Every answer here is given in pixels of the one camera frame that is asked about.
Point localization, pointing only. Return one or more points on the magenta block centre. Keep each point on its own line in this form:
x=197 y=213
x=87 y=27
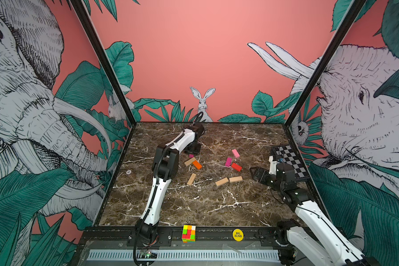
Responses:
x=228 y=162

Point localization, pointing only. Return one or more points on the natural wood block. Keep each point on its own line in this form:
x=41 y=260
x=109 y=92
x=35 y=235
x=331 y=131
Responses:
x=191 y=179
x=222 y=181
x=190 y=161
x=236 y=179

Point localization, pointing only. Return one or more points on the yellow big blind chip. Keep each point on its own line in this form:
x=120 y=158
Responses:
x=238 y=235

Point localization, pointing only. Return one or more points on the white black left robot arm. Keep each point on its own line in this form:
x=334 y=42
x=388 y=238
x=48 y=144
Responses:
x=165 y=168

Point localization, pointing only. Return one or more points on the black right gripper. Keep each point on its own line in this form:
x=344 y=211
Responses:
x=260 y=171

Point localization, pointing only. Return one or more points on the black front rail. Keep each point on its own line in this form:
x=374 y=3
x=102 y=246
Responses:
x=168 y=235

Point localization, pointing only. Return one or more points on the colourful puzzle cube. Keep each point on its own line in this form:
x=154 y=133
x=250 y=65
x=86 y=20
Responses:
x=189 y=233

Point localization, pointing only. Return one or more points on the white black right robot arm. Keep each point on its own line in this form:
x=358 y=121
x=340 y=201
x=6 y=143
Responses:
x=323 y=244

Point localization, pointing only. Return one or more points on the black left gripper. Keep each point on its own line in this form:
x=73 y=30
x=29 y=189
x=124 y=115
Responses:
x=198 y=150

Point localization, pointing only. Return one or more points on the orange block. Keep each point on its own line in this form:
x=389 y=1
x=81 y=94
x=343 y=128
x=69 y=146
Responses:
x=197 y=165

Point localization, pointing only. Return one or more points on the black white checkerboard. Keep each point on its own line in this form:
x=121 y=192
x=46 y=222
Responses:
x=286 y=154

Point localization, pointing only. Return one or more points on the red block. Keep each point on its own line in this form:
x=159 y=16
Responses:
x=236 y=167

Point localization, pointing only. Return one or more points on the white ventilation grille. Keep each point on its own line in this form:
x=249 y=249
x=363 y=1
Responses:
x=185 y=255

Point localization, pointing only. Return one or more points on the pink block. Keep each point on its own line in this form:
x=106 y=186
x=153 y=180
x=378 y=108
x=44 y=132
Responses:
x=235 y=153

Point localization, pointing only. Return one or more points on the small circuit board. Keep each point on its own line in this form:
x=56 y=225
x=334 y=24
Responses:
x=147 y=254

